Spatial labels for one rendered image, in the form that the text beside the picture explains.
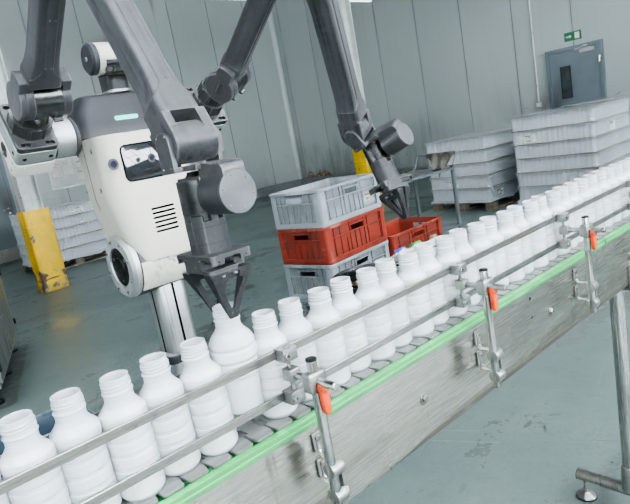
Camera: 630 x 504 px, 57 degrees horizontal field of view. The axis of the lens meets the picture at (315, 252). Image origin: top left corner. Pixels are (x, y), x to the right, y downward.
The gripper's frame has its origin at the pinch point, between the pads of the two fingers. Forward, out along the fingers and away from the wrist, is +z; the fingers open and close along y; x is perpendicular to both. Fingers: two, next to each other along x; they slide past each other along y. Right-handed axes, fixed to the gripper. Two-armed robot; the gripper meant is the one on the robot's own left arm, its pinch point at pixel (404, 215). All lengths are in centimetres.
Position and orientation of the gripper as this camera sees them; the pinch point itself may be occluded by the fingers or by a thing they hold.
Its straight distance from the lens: 142.5
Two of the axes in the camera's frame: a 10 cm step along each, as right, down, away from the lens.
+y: 7.3, -2.7, 6.3
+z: 4.0, 9.1, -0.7
